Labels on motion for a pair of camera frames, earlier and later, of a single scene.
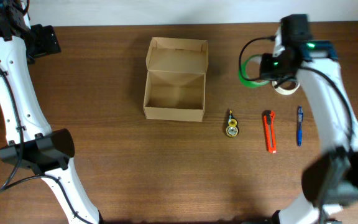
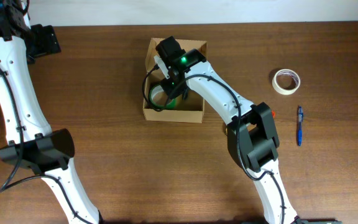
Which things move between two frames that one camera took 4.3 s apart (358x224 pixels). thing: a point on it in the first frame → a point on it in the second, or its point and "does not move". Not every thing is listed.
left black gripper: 48,41 does not move
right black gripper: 265,72 → 171,91
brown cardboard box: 175,79 does not move
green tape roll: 244,71 → 159,88
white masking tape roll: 284,91 does not move
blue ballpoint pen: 300,117 does not move
